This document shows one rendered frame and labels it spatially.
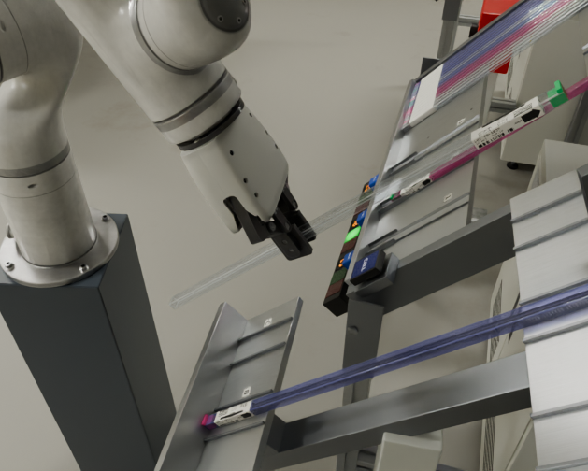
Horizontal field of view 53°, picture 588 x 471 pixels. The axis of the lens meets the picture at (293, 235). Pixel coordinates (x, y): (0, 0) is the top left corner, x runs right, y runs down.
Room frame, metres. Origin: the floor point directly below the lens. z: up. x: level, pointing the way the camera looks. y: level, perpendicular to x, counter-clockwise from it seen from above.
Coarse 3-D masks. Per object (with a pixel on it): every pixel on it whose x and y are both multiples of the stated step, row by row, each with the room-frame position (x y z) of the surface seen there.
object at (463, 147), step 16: (544, 96) 0.43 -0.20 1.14; (560, 96) 0.42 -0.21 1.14; (544, 112) 0.42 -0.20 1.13; (464, 144) 0.43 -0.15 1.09; (432, 160) 0.44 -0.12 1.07; (448, 160) 0.43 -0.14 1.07; (400, 176) 0.45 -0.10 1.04; (416, 176) 0.44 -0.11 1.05; (368, 192) 0.45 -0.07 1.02; (384, 192) 0.44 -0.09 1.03; (336, 208) 0.46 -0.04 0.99; (352, 208) 0.45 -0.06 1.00; (304, 224) 0.47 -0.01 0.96; (320, 224) 0.46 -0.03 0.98; (256, 256) 0.47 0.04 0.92; (272, 256) 0.47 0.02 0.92; (224, 272) 0.48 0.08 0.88; (240, 272) 0.47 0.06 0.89; (192, 288) 0.49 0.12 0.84; (208, 288) 0.48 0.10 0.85; (176, 304) 0.49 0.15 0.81
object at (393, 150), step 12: (408, 84) 1.23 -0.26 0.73; (408, 96) 1.16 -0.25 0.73; (396, 120) 1.07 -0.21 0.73; (396, 132) 1.02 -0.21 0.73; (396, 144) 0.98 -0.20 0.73; (384, 156) 0.94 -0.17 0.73; (396, 156) 0.95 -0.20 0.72; (384, 168) 0.89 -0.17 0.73; (372, 216) 0.76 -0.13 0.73; (372, 228) 0.73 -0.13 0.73; (360, 240) 0.70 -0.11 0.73; (372, 240) 0.71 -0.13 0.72; (360, 252) 0.67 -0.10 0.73; (348, 276) 0.62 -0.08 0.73
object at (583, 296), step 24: (576, 288) 0.32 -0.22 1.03; (528, 312) 0.31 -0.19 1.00; (552, 312) 0.31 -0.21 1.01; (456, 336) 0.32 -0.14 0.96; (480, 336) 0.32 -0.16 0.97; (384, 360) 0.34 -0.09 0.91; (408, 360) 0.33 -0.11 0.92; (312, 384) 0.35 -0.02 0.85; (336, 384) 0.34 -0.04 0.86; (264, 408) 0.36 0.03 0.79
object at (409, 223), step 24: (480, 96) 0.93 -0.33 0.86; (432, 120) 0.99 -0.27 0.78; (456, 120) 0.91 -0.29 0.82; (480, 120) 0.86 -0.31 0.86; (408, 144) 0.97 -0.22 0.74; (432, 144) 0.89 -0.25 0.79; (456, 168) 0.75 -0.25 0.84; (432, 192) 0.73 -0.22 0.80; (456, 192) 0.68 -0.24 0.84; (384, 216) 0.76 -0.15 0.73; (408, 216) 0.71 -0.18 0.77; (432, 216) 0.66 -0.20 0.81; (456, 216) 0.62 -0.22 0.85; (384, 240) 0.68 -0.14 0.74; (408, 240) 0.64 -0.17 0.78; (432, 240) 0.60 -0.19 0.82
